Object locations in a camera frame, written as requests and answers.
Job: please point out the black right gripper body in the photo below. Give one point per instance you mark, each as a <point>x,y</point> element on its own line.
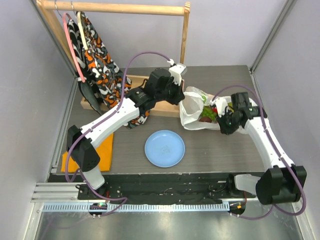
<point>225,123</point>

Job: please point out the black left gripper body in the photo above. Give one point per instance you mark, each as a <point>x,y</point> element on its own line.
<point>171,94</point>

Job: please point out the white plastic bag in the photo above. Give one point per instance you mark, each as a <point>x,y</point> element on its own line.
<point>191,107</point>

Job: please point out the green fake grapes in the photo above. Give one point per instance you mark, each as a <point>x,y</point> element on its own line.
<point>208,112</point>

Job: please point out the blue plastic plate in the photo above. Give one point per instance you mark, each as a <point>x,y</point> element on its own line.
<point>164,148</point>

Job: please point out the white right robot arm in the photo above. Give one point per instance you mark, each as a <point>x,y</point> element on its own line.
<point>282,180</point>

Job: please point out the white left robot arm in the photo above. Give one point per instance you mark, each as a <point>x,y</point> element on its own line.
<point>83,142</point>

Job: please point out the dark red fake plum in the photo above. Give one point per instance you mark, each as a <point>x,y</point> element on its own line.
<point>205,119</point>

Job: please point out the orange grey patterned garment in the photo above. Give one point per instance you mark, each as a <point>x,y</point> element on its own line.
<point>107,74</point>

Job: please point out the black white zebra garment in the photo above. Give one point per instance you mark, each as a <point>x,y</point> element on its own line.
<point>89,89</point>

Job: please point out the orange folded cloth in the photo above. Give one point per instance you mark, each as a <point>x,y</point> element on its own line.
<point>105,152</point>

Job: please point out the cream clothes hanger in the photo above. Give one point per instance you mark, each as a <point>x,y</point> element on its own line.
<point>81,30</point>

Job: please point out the pink clothes hanger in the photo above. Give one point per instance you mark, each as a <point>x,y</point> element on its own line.
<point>70,45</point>

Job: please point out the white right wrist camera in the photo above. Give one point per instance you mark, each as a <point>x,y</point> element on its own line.
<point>220,103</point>

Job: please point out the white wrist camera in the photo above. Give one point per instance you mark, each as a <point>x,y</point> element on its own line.
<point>176,70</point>
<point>220,103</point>

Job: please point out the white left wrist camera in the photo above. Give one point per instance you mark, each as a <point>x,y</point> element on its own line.
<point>176,70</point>

